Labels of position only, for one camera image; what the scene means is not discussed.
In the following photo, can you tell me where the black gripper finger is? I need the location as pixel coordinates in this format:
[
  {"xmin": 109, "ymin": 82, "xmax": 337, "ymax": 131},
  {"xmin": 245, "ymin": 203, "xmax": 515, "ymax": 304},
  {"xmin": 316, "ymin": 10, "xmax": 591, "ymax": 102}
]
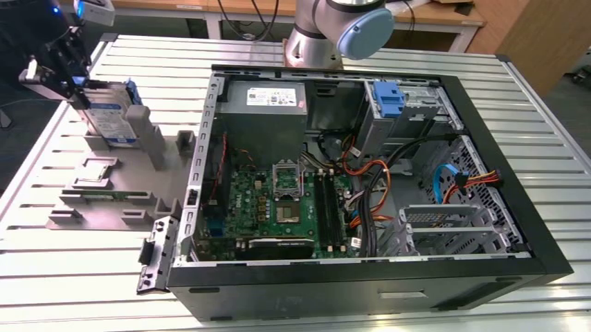
[
  {"xmin": 38, "ymin": 43, "xmax": 92, "ymax": 111},
  {"xmin": 68, "ymin": 26, "xmax": 92, "ymax": 82}
]

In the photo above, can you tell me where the hard disk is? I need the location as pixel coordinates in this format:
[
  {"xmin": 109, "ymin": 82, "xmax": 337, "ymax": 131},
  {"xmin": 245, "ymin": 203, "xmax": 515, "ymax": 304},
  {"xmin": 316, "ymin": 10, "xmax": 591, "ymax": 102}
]
[{"xmin": 73, "ymin": 77, "xmax": 142, "ymax": 150}]

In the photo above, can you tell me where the grey metal disk bay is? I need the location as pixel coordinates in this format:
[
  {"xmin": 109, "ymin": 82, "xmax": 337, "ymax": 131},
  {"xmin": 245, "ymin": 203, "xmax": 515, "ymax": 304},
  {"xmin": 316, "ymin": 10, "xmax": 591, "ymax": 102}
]
[{"xmin": 376, "ymin": 203, "xmax": 513, "ymax": 259}]

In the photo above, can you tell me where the silver CPU chip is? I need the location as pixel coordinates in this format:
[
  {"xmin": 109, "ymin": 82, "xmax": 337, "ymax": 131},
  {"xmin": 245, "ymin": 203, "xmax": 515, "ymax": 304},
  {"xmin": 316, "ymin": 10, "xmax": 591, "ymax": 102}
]
[{"xmin": 76, "ymin": 162, "xmax": 112, "ymax": 183}]

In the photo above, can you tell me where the grey parts rack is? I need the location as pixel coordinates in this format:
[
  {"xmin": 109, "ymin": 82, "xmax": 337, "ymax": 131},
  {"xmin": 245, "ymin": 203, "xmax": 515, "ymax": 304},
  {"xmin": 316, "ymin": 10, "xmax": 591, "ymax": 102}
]
[{"xmin": 45, "ymin": 105, "xmax": 204, "ymax": 232}]

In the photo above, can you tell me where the green RAM stick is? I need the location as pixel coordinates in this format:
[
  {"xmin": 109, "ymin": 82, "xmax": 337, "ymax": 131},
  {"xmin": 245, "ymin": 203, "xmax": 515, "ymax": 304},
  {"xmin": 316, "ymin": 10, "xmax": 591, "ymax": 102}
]
[{"xmin": 80, "ymin": 192, "xmax": 145, "ymax": 202}]

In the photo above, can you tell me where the grey power supply unit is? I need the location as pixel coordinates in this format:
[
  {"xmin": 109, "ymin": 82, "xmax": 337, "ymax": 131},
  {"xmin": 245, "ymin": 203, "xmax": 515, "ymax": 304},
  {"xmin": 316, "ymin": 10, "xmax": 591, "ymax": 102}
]
[{"xmin": 214, "ymin": 80, "xmax": 309, "ymax": 167}]

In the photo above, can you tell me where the metal socket cover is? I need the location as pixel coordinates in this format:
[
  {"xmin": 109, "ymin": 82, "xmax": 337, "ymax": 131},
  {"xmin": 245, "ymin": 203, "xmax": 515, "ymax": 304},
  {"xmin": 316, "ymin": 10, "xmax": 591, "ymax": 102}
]
[{"xmin": 272, "ymin": 158, "xmax": 305, "ymax": 201}]

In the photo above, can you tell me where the green motherboard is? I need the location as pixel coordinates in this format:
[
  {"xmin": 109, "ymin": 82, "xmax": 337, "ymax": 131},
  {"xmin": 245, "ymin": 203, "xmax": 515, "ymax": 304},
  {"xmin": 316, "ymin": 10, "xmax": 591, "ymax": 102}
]
[{"xmin": 202, "ymin": 162, "xmax": 365, "ymax": 260}]

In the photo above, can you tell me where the blue expansion slot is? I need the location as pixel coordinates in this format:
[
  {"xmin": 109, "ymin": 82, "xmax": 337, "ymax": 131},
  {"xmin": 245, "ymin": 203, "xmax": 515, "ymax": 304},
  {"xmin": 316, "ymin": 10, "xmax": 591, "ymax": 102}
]
[{"xmin": 208, "ymin": 216, "xmax": 226, "ymax": 239}]

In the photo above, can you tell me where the CPU socket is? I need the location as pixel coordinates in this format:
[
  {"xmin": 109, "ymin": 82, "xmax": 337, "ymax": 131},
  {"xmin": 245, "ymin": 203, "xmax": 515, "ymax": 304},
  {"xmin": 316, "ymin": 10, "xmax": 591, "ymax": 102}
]
[{"xmin": 274, "ymin": 202, "xmax": 314, "ymax": 225}]

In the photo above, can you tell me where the blue plastic drive latch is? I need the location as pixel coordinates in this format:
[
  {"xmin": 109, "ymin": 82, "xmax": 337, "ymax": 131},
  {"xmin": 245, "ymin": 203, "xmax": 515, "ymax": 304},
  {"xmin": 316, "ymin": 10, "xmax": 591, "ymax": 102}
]
[{"xmin": 373, "ymin": 81, "xmax": 405, "ymax": 118}]

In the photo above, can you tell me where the black RAM slot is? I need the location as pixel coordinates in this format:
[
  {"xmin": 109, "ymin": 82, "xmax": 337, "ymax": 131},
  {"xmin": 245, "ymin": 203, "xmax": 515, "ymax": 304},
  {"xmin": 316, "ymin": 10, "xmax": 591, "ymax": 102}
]
[{"xmin": 314, "ymin": 168, "xmax": 334, "ymax": 252}]

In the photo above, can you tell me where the black graphics card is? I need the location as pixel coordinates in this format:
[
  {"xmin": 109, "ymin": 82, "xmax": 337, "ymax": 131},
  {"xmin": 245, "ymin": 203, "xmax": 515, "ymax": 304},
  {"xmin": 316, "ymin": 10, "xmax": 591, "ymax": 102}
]
[{"xmin": 234, "ymin": 237, "xmax": 314, "ymax": 260}]

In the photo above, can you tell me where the grey metal drive cage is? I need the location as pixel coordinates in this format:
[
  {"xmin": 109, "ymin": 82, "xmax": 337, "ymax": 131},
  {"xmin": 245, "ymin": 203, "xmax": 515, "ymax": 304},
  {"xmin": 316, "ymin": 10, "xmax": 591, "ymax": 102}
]
[{"xmin": 357, "ymin": 81, "xmax": 462, "ymax": 163}]

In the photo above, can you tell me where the black PC case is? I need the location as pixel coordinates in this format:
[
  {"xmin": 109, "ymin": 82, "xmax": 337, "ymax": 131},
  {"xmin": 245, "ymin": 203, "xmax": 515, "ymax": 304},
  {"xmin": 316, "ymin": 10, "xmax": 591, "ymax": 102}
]
[{"xmin": 165, "ymin": 63, "xmax": 575, "ymax": 321}]

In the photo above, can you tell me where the brown wooden cabinet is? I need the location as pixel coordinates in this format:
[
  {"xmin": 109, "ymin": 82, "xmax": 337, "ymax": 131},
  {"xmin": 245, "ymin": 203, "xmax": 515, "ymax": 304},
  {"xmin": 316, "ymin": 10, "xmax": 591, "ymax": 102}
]
[{"xmin": 469, "ymin": 0, "xmax": 591, "ymax": 100}]

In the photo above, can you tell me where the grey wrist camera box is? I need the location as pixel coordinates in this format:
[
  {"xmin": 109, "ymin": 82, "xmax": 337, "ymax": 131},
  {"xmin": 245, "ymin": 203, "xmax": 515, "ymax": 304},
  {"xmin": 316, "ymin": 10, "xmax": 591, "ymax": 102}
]
[{"xmin": 17, "ymin": 60, "xmax": 70, "ymax": 102}]

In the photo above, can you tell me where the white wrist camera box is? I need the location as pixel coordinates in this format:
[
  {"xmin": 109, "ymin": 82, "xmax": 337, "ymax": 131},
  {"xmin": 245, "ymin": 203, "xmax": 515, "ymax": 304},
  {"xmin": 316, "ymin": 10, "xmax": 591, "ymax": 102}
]
[{"xmin": 73, "ymin": 0, "xmax": 116, "ymax": 27}]

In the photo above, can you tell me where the wooden desk white frame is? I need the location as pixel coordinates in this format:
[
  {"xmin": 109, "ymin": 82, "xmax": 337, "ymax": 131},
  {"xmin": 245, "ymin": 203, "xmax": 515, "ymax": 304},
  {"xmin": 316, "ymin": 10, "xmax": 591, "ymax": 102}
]
[
  {"xmin": 58, "ymin": 0, "xmax": 298, "ymax": 39},
  {"xmin": 390, "ymin": 0, "xmax": 488, "ymax": 53}
]

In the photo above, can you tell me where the thin red wire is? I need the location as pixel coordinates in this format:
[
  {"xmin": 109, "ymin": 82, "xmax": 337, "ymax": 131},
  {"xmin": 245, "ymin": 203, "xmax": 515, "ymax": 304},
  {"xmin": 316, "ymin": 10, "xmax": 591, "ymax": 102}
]
[{"xmin": 209, "ymin": 133, "xmax": 229, "ymax": 205}]

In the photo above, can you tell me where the grey card retainer bracket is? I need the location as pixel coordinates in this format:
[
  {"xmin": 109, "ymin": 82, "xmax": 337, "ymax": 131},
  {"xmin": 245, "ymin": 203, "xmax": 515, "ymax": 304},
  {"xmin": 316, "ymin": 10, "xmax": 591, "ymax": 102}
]
[{"xmin": 136, "ymin": 214, "xmax": 181, "ymax": 295}]

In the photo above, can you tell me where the orange wire bundle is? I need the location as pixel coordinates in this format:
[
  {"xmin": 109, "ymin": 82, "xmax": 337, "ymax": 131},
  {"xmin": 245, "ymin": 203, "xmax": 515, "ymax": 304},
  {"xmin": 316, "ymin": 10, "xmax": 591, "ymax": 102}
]
[{"xmin": 340, "ymin": 134, "xmax": 393, "ymax": 222}]

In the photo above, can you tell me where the black wire bundle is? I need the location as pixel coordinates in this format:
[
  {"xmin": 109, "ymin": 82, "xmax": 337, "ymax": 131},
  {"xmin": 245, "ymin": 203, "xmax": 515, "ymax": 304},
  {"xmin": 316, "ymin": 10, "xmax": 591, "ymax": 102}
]
[{"xmin": 357, "ymin": 133, "xmax": 462, "ymax": 259}]

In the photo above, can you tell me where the blue data wire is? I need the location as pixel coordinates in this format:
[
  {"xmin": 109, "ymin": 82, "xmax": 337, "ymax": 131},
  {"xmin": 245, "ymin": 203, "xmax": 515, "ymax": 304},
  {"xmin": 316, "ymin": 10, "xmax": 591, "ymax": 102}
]
[{"xmin": 433, "ymin": 164, "xmax": 468, "ymax": 205}]

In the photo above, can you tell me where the red yellow power wire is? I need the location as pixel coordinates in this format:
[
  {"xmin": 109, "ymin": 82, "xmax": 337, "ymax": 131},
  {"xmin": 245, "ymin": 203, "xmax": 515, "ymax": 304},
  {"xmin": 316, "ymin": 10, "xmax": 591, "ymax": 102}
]
[{"xmin": 445, "ymin": 169, "xmax": 502, "ymax": 196}]

